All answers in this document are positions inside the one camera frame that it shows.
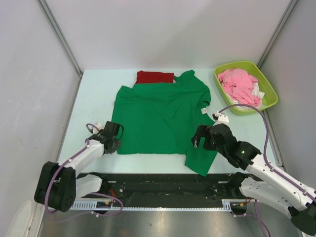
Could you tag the slotted cable duct rail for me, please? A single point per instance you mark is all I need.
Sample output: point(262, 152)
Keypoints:
point(225, 205)

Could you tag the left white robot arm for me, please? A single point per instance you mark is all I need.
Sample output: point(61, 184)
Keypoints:
point(59, 184)

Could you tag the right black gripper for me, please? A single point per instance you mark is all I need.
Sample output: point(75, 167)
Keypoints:
point(202, 131)

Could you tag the left aluminium corner post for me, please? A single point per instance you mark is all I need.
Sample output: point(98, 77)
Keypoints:
point(59, 35)

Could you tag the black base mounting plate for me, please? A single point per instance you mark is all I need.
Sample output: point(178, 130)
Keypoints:
point(172, 190)

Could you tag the folded red t-shirt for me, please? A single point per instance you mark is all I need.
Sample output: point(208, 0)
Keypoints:
point(154, 77)

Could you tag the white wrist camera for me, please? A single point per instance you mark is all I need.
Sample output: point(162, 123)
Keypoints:
point(97, 127)
point(220, 118)

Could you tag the pink t-shirt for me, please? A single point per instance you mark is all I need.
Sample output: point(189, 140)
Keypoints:
point(230, 79)

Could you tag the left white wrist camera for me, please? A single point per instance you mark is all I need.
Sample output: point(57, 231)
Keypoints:
point(97, 127)

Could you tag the right aluminium corner post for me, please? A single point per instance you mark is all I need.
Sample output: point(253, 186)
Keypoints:
point(278, 30)

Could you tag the green t-shirt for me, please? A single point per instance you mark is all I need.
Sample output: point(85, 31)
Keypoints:
point(161, 118)

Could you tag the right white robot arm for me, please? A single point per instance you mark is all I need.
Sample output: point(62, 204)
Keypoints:
point(279, 190)

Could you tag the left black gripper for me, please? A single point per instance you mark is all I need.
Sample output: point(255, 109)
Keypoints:
point(116, 146)

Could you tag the lime green plastic basket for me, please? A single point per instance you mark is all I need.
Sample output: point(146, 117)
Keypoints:
point(270, 97)

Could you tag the aluminium frame rail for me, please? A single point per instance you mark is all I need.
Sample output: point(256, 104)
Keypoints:
point(256, 220)

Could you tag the aluminium corner post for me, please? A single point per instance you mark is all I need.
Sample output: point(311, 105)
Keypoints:
point(278, 30)
point(59, 35)

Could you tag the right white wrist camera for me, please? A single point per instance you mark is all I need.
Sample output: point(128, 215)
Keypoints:
point(220, 118)

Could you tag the white t-shirt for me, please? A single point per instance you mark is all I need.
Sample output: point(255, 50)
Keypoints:
point(253, 97)

